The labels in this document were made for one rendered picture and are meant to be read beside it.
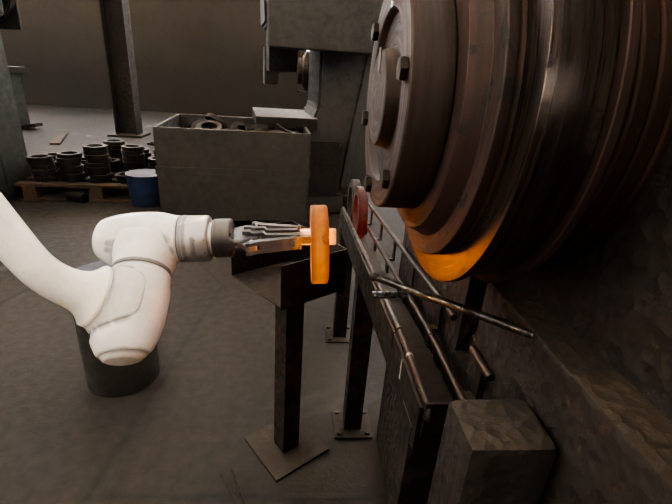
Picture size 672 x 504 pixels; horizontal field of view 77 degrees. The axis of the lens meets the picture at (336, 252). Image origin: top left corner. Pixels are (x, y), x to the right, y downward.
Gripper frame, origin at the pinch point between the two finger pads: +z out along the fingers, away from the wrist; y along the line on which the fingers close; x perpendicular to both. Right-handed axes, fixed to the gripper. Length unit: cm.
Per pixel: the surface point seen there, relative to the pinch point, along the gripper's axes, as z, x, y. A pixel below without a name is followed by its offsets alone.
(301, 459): -5, -83, -20
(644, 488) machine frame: 24, -1, 56
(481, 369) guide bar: 22.5, -9.7, 29.8
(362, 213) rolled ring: 18, -15, -61
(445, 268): 15.1, 7.0, 30.4
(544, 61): 16, 31, 43
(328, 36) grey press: 16, 51, -239
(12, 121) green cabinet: -234, -10, -295
